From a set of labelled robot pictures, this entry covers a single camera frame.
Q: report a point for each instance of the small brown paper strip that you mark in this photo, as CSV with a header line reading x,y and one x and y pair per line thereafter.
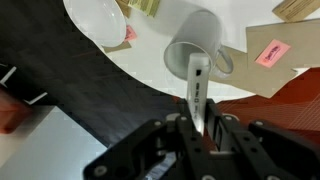
x,y
124,8

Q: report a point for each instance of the orange patterned sofa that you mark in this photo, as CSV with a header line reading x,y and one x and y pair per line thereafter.
x,y
286,106

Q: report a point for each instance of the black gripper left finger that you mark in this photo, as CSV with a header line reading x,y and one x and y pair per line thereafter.
x,y
185,116

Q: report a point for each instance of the small brown printed card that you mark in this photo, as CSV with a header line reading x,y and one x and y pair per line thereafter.
x,y
295,9

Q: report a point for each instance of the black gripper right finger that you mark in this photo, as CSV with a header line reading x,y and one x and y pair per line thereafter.
x,y
215,123

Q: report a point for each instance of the white round plate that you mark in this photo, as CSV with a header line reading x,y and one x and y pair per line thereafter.
x,y
96,20

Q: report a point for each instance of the brown envelope with pink note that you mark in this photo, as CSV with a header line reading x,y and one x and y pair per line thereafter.
x,y
300,36

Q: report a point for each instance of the brown paper envelope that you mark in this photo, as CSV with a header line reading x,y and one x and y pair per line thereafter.
x,y
256,80

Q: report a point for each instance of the yellow green tea bag packet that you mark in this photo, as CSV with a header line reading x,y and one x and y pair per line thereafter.
x,y
145,6

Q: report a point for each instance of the black and white marker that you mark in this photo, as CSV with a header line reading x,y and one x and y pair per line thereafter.
x,y
198,86

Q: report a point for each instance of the pink sticky note with writing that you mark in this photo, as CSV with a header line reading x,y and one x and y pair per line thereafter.
x,y
272,53

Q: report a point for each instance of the small pink sticky note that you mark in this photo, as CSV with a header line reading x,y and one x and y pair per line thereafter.
x,y
130,33

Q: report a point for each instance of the white ceramic mug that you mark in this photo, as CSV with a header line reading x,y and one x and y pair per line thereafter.
x,y
196,36

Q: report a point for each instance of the brown paper sheet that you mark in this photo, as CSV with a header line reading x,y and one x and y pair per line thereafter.
x,y
116,47

